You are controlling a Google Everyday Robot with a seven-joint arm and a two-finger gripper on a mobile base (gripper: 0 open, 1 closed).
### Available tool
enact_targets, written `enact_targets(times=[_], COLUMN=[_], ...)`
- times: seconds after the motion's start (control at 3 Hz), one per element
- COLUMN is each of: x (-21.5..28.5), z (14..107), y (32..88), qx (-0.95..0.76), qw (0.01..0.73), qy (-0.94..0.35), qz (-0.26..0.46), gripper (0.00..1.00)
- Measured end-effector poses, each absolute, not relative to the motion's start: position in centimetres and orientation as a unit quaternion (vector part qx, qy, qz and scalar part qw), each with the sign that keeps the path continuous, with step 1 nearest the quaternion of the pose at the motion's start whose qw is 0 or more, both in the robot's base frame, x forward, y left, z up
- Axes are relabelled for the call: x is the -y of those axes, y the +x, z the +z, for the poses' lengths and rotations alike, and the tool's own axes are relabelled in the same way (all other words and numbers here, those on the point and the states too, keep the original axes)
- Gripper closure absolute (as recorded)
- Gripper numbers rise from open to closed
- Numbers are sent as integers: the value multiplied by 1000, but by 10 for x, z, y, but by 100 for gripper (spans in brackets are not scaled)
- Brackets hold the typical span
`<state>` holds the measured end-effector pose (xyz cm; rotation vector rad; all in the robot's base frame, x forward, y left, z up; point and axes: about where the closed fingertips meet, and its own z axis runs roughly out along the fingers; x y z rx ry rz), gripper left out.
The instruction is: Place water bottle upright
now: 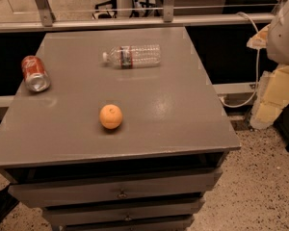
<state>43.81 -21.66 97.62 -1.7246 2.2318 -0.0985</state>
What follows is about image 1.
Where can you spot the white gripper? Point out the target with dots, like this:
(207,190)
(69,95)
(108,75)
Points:
(284,38)

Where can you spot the clear plastic water bottle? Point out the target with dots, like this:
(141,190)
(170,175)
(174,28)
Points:
(133,56)

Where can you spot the grey drawer cabinet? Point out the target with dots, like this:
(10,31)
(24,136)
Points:
(129,136)

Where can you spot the orange fruit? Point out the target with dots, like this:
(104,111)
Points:
(110,116)

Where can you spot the black office chair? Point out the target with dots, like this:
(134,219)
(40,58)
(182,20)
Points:
(107,9)

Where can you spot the red soda can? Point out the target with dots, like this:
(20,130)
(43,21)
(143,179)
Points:
(34,73)

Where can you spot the metal railing frame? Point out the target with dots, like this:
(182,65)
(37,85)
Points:
(65,15)

